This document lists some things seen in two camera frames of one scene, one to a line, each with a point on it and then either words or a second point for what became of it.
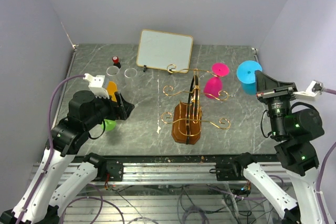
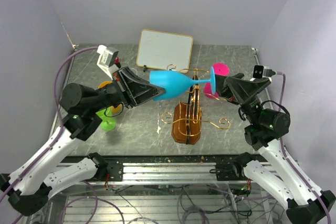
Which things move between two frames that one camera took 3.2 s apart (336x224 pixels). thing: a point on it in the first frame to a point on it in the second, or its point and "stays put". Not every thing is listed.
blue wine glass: [246, 75] to [175, 83]
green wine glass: [110, 125] stays put
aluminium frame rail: [172, 173] stays put
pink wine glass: [213, 86] stays put
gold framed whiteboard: [157, 49] stays put
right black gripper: [266, 87] to [237, 90]
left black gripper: [122, 108] to [132, 89]
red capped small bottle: [116, 62] stays put
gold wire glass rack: [187, 115] stays put
